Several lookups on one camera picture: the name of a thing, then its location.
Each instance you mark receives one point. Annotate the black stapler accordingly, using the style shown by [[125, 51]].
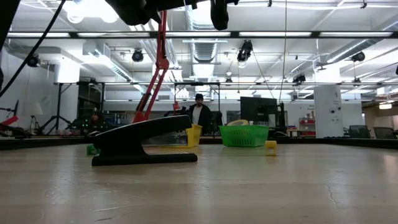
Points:
[[130, 137]]

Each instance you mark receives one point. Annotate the small green stapler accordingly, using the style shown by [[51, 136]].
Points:
[[90, 150]]

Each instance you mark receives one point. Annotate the small yellow stapler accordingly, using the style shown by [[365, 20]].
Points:
[[271, 147]]

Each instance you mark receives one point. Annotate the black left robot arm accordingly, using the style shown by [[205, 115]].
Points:
[[4, 15]]

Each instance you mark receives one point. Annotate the red desk lamp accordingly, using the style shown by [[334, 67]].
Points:
[[161, 46]]

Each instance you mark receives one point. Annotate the black ceiling spotlight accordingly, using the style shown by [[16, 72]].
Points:
[[245, 49], [358, 56], [32, 60], [137, 56]]

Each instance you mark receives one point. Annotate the person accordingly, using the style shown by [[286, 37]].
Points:
[[96, 121], [203, 116]]

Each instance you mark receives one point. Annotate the black tripod stand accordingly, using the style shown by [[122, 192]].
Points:
[[58, 102]]

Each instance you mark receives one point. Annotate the yellow plastic basket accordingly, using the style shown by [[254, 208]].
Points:
[[194, 135]]

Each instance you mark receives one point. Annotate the black monitor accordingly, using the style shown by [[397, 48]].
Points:
[[258, 109]]

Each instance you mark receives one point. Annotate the green plastic basket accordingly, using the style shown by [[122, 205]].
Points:
[[244, 137]]

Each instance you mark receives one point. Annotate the red shelf unit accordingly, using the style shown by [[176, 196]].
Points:
[[306, 126]]

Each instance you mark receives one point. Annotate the white round column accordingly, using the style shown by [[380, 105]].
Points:
[[328, 109]]

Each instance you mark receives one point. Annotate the black office chair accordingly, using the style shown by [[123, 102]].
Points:
[[385, 132], [358, 131]]

